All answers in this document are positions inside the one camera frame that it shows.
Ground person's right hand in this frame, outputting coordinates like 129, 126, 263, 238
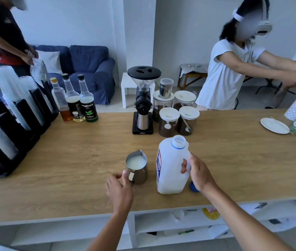
181, 153, 216, 194

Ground person's left hand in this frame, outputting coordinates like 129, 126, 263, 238
106, 170, 134, 215

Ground steel milk pitcher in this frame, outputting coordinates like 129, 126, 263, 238
125, 150, 148, 186

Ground white plastic milk jug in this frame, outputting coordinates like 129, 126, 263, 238
156, 135, 192, 195

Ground person's left forearm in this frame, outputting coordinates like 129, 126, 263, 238
85, 210, 131, 251

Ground person's right forearm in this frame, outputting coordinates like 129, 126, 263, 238
200, 183, 296, 251

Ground white scoop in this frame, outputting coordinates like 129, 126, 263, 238
182, 118, 192, 133

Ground glass coffee jar white lid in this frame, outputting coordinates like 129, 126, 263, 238
159, 107, 180, 138
177, 106, 200, 136
174, 90, 197, 111
152, 90, 175, 123

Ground yellow round item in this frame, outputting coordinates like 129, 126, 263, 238
202, 208, 220, 220

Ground black coffee grinder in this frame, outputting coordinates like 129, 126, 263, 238
127, 66, 162, 135

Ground steel shaker canister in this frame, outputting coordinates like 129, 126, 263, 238
159, 78, 174, 99

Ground syrup bottle green leaf label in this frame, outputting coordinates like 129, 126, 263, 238
77, 74, 99, 123

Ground white shelf unit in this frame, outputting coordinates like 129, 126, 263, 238
0, 197, 296, 251

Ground dark syrup bottle white label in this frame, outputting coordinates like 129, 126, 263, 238
61, 73, 86, 123

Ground white side table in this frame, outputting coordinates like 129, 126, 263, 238
120, 73, 155, 109

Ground wooden stool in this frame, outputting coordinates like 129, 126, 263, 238
177, 64, 209, 91

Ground amber syrup bottle yellow cap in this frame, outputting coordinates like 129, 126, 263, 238
50, 77, 73, 122

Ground white plate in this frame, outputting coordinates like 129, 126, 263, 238
260, 117, 291, 135

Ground black cup holder rack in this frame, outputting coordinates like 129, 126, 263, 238
0, 81, 60, 178

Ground wooden stick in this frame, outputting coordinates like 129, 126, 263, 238
270, 117, 294, 135

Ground blue sofa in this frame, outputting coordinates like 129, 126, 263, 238
0, 45, 116, 105

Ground stacks of clear plastic cups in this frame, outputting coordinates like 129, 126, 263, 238
0, 66, 55, 168

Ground white pillow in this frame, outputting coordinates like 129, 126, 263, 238
35, 50, 63, 75

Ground white headset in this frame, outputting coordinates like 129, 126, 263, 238
232, 9, 273, 34

